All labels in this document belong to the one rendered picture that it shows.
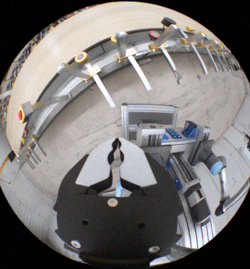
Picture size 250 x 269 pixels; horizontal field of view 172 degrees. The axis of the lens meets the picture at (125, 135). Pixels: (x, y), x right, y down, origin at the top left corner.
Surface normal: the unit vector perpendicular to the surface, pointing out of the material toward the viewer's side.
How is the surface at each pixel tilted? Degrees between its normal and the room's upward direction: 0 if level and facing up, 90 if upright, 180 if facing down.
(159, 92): 0
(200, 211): 90
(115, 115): 0
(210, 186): 90
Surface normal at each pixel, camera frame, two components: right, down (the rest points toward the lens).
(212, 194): -0.51, -0.75
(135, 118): 0.04, 0.47
